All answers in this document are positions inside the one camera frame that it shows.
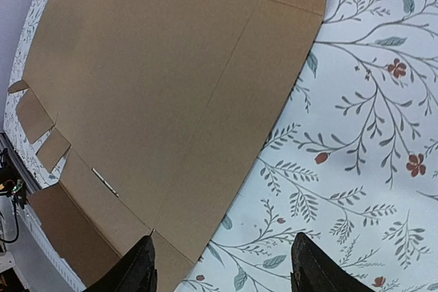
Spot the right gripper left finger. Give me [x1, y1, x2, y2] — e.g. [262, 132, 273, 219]
[84, 235, 157, 292]

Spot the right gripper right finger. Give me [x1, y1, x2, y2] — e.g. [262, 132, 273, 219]
[291, 233, 371, 292]

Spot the brown cardboard box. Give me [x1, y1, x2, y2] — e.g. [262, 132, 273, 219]
[9, 0, 326, 291]

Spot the floral patterned table mat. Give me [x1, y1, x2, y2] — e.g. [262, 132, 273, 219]
[4, 0, 437, 291]

